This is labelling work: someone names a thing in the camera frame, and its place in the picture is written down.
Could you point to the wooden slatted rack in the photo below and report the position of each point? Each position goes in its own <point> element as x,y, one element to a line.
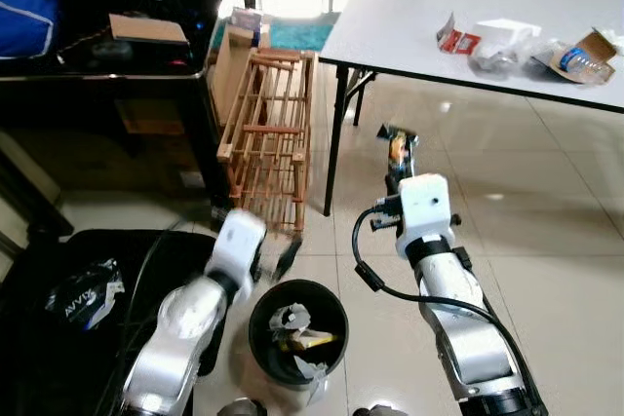
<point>263,133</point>

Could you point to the clear plastic bag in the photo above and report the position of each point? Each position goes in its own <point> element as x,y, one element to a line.
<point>490,63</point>

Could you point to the upright brown cardboard box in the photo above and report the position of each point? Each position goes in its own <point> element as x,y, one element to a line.
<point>232,70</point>

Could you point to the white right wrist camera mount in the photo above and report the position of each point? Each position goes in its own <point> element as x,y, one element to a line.
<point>426,204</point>

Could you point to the black desk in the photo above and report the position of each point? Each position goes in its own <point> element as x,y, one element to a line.
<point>97,94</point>

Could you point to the open small cardboard box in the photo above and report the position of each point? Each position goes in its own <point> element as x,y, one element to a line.
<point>600,44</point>

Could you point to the black orange snack wrapper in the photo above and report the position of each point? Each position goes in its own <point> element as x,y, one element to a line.
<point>398,145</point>

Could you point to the small printed pack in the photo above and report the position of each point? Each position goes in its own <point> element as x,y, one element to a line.
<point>246,24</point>

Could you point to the flat brown cardboard box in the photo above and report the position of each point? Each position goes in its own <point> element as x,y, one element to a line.
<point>146,28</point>

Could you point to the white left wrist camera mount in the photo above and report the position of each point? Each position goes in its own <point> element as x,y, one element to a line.
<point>239,239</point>

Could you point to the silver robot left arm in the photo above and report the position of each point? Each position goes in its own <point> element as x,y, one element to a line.
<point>180,328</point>

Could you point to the yellow brown snack wrapper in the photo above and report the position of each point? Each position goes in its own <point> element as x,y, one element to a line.
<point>312,340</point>

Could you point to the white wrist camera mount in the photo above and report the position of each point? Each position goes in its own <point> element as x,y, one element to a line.
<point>426,204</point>
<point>239,239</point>

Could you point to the large black bag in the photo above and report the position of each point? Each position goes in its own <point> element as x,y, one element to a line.
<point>39,367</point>

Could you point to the white box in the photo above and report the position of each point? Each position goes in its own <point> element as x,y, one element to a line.
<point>507,34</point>

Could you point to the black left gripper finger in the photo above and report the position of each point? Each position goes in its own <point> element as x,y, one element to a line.
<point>288,258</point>

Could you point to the plastic bottle blue label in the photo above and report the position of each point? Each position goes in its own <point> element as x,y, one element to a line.
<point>583,63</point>

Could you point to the white plastic wrapper trash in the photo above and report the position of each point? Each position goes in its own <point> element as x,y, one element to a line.
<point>314,369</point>

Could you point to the crumpled white paper trash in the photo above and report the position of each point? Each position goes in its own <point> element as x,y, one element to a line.
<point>291,317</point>

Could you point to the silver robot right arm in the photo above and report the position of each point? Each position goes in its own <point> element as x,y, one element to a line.
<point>463,319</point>

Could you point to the red white packet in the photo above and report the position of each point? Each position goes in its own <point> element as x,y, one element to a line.
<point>458,38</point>

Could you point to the blue bag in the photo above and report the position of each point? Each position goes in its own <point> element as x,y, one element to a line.
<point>21,7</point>

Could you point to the teal floor mat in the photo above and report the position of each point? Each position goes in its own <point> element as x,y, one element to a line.
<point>302,34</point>

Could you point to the black packet white print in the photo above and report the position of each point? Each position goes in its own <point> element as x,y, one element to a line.
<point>83,297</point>

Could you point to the robot right leg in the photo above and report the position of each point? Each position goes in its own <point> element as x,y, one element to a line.
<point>378,410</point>

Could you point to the black round rubbish bin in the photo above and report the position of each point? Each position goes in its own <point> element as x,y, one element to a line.
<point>327,314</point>

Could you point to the white table with black legs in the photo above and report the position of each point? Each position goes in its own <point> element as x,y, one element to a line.
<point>409,7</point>

